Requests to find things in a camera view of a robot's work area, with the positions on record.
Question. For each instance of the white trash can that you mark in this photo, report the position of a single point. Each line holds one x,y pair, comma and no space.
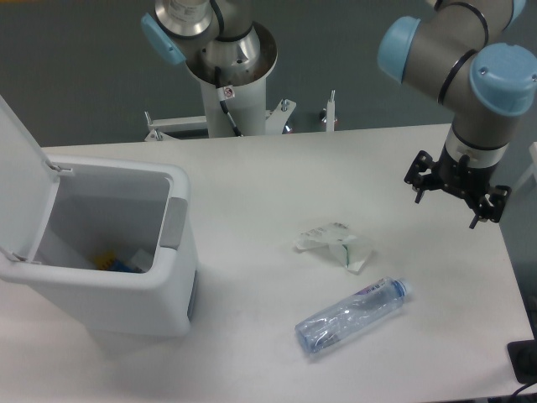
120,206

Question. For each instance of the white small box in bin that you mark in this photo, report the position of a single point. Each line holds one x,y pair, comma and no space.
141,261

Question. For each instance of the clear plastic water bottle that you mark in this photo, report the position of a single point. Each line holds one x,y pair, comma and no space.
352,314

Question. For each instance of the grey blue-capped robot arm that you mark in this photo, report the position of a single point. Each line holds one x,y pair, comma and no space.
455,58

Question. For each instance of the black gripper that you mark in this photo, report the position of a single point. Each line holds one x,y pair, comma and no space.
458,178

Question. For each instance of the white frame at right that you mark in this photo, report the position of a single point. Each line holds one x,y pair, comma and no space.
527,180

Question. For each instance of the black device at edge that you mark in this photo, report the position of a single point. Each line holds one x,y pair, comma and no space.
522,355

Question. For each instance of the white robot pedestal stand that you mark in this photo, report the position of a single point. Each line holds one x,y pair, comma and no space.
232,77

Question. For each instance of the yellow blue trash item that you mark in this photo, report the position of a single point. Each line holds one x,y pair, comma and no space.
109,262

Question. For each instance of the white trash can lid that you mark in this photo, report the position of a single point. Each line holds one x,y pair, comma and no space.
29,186

